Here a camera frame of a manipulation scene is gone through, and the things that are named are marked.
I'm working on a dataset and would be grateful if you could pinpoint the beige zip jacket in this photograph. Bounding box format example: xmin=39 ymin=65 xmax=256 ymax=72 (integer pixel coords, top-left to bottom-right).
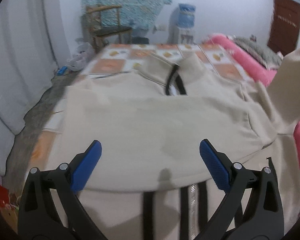
xmin=47 ymin=49 xmax=300 ymax=239

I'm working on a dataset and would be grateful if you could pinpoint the red box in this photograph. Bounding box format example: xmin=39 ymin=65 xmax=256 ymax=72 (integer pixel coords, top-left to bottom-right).
xmin=0 ymin=185 xmax=18 ymax=232

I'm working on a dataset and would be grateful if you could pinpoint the pink floral blanket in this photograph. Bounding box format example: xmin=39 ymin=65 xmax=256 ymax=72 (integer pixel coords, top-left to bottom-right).
xmin=207 ymin=34 xmax=300 ymax=164

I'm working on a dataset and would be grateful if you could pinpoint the small blue object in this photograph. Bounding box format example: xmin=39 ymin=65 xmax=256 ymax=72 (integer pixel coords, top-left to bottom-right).
xmin=56 ymin=66 xmax=68 ymax=76

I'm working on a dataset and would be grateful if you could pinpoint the grey green quilt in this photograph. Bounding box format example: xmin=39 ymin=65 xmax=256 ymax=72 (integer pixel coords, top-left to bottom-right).
xmin=233 ymin=37 xmax=282 ymax=69

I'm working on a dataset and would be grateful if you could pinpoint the white curtain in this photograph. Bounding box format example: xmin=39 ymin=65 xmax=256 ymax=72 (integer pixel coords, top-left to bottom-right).
xmin=0 ymin=0 xmax=57 ymax=177

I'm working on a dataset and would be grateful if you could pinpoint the orange patterned bed sheet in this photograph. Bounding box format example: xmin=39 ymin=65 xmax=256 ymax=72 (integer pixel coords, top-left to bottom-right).
xmin=29 ymin=42 xmax=256 ymax=163

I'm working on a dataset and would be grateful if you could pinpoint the white plastic bag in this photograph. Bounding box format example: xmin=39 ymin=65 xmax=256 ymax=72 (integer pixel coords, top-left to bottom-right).
xmin=66 ymin=42 xmax=95 ymax=72

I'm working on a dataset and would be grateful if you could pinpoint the wooden chair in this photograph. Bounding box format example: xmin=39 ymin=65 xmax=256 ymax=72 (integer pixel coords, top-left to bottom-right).
xmin=85 ymin=4 xmax=133 ymax=49

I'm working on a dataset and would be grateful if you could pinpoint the white water dispenser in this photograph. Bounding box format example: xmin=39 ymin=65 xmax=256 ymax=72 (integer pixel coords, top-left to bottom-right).
xmin=168 ymin=25 xmax=196 ymax=44

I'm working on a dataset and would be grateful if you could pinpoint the brown wooden door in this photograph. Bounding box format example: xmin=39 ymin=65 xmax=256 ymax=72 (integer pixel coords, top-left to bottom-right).
xmin=267 ymin=0 xmax=300 ymax=56

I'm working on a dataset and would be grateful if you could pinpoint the blue water bottle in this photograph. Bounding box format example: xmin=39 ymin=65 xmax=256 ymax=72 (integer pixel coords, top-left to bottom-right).
xmin=177 ymin=3 xmax=196 ymax=28

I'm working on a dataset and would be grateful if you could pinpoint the wall power socket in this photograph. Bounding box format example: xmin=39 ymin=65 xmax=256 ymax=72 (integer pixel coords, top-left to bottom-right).
xmin=153 ymin=24 xmax=167 ymax=33

